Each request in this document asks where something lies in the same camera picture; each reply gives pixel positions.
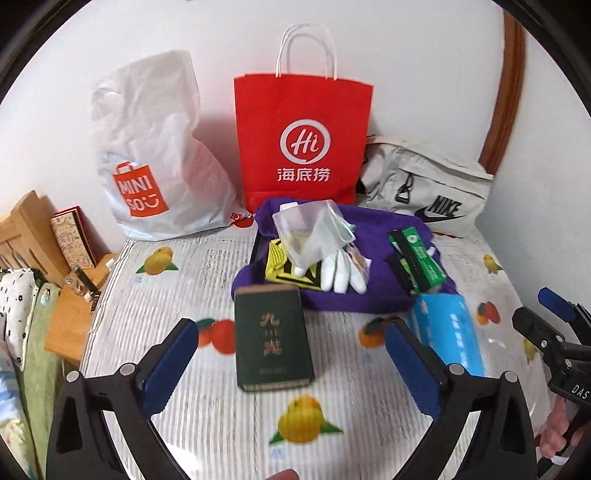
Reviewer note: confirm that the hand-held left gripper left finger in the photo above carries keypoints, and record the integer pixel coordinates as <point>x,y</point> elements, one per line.
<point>171,369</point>

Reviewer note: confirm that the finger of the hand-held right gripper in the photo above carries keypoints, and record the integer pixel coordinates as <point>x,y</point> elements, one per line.
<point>556,302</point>
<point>531,325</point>

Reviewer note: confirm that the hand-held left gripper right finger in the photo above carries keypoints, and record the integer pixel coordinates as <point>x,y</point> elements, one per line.
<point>411,369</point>

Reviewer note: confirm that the dark green tin box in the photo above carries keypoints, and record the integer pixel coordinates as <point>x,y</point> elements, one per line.
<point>272,341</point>

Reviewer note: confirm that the green packet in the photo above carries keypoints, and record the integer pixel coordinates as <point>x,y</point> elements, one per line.
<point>425,263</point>

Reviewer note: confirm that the white glove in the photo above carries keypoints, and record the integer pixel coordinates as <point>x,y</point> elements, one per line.
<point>341,274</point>

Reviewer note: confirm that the yellow black pouch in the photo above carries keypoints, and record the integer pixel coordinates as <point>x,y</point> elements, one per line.
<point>277,261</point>

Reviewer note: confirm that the person's right hand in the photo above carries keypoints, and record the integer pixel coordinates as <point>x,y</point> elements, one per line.
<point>554,429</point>

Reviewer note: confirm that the person's left hand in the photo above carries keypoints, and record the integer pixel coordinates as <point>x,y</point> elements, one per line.
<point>277,475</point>

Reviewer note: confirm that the fruit print tablecloth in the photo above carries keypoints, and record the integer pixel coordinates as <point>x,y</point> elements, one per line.
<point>184,415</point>

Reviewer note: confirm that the blue tissue pack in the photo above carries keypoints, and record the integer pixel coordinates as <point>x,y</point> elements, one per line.
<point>448,332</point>

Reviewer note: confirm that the purple towel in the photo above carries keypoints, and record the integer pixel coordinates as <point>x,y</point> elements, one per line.
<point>369,295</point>

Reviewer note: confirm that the wooden nightstand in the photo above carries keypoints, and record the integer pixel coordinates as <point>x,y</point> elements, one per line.
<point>69,323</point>

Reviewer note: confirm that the green blanket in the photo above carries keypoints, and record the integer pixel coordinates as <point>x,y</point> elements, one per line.
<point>41,378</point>

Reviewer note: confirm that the patterned book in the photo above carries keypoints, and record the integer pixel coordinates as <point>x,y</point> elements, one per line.
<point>71,240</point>

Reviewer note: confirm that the white dotted pillow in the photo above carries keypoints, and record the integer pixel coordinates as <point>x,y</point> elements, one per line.
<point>18,304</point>

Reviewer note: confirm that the colourful quilt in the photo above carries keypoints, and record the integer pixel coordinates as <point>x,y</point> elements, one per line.
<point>11,415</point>

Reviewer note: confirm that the clear plastic bag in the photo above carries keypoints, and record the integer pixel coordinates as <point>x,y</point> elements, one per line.
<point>304,230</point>

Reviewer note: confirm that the grey waist bag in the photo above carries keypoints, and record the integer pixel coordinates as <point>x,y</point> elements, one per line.
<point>425,175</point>

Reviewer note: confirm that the wooden bed headboard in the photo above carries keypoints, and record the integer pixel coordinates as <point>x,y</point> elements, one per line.
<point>23,226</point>

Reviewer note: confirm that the white plastic shopping bag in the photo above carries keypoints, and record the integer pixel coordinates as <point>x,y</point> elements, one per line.
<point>147,138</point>

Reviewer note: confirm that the red paper bag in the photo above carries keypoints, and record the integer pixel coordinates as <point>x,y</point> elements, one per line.
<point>300,101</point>

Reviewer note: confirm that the brown wooden door frame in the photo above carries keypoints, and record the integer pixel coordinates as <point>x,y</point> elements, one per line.
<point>505,101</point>

